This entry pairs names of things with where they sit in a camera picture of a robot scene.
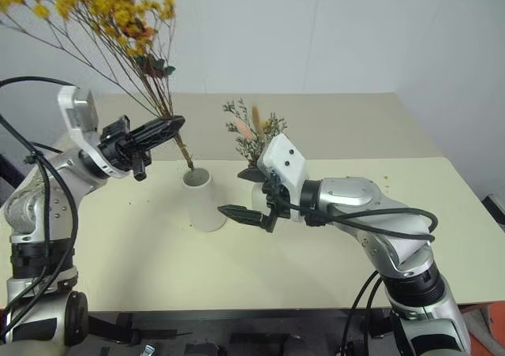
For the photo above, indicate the tall white vase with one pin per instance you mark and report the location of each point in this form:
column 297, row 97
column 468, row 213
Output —
column 203, row 206

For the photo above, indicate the black frame under table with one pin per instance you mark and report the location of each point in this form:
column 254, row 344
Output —
column 244, row 326

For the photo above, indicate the black box beside table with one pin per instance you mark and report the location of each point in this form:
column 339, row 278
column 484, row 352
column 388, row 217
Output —
column 495, row 208

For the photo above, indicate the dark chair beside table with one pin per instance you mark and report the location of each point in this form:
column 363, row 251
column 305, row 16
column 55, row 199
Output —
column 7, row 174

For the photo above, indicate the orange object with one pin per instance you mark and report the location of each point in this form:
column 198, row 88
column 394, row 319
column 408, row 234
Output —
column 496, row 318

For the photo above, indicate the small silver metal clip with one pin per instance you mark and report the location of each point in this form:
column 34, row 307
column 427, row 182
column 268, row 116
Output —
column 148, row 350

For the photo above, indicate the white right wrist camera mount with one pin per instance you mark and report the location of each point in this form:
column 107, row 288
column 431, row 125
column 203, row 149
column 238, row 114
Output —
column 286, row 162

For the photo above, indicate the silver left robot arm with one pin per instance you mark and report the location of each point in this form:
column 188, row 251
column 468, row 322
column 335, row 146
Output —
column 29, row 214

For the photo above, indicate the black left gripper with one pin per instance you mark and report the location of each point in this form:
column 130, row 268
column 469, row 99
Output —
column 118, row 145

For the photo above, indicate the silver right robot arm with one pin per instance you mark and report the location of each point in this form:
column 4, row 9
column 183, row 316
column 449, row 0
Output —
column 394, row 249

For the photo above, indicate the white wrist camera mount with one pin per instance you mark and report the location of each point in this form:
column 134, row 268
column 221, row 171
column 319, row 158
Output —
column 286, row 162
column 81, row 113

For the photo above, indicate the yellow dried flower bouquet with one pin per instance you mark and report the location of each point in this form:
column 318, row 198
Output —
column 114, row 16

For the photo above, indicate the green and pink flower bouquet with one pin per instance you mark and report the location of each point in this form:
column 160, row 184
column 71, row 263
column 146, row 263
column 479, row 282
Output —
column 252, row 133

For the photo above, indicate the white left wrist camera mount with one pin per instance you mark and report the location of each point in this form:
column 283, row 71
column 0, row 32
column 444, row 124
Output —
column 81, row 113

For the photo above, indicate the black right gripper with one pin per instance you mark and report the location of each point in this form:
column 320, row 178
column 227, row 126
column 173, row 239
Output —
column 282, row 198

